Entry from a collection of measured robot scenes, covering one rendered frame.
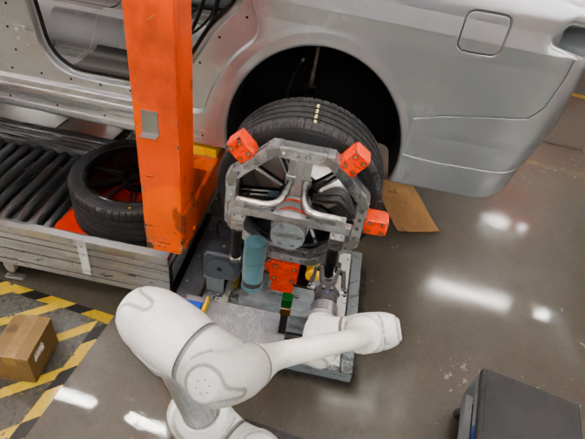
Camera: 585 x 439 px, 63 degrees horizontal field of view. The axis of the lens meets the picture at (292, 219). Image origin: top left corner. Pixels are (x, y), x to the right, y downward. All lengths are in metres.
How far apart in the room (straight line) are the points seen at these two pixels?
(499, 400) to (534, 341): 0.84
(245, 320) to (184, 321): 1.02
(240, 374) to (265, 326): 1.05
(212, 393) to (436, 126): 1.59
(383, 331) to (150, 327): 0.66
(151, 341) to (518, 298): 2.51
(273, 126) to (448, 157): 0.86
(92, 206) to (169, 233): 0.52
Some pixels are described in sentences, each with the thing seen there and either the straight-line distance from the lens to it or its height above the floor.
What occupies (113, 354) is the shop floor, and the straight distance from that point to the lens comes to 2.45.
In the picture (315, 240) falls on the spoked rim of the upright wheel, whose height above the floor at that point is 0.64.
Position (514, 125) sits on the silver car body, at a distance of 2.21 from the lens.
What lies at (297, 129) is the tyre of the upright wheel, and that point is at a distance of 1.72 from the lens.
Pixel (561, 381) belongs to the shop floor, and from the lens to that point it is 2.88.
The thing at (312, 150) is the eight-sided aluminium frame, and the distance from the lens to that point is 1.71.
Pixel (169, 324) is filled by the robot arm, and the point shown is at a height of 1.25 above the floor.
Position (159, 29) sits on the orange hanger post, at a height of 1.47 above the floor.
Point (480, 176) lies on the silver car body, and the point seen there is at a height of 0.87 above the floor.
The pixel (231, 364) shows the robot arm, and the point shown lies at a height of 1.25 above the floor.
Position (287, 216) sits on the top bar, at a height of 0.98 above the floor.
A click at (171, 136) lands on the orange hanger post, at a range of 1.74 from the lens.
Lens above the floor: 2.00
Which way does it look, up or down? 40 degrees down
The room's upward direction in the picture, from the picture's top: 9 degrees clockwise
